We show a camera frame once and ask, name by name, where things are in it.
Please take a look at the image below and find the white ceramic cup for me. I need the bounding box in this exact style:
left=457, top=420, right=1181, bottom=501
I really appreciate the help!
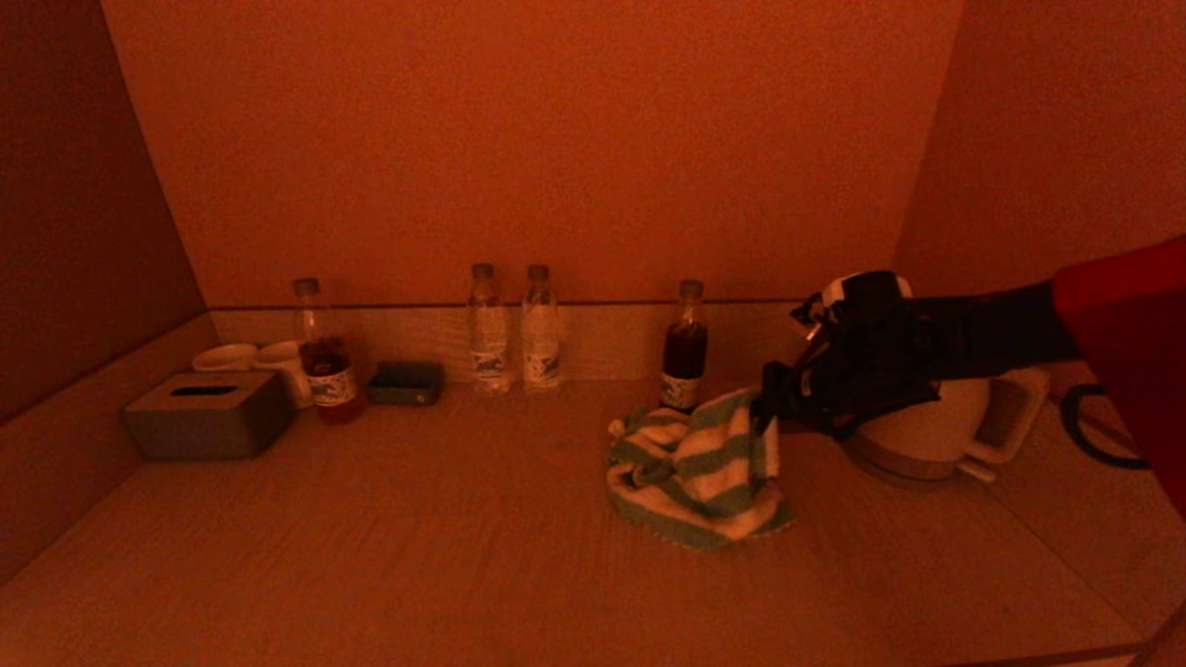
left=193, top=344, right=260, bottom=373
left=255, top=341, right=314, bottom=409

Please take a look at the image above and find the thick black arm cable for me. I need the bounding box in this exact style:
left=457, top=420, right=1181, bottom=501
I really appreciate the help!
left=1061, top=383, right=1150, bottom=470

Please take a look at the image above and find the clear water bottle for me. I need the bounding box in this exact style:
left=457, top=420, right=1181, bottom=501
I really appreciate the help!
left=468, top=264, right=512, bottom=394
left=521, top=265, right=562, bottom=394

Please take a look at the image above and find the small teal tray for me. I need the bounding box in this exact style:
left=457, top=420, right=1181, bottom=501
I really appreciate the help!
left=368, top=360, right=446, bottom=406

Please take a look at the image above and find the cream electric kettle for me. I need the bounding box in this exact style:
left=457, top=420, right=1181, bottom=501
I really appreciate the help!
left=848, top=366, right=1053, bottom=483

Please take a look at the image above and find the grey-blue tissue box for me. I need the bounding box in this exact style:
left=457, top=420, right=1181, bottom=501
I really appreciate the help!
left=123, top=371, right=297, bottom=461

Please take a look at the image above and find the green white striped towel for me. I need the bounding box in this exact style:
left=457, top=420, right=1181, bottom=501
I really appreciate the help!
left=607, top=387, right=794, bottom=550

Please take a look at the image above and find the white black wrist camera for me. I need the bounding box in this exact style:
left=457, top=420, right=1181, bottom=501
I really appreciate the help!
left=790, top=271, right=914, bottom=327

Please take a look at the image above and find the part-empty amber tea bottle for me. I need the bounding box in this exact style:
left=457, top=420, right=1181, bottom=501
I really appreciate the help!
left=293, top=278, right=366, bottom=425

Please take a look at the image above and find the full dark tea bottle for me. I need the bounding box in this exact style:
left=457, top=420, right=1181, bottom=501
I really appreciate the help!
left=660, top=280, right=708, bottom=413

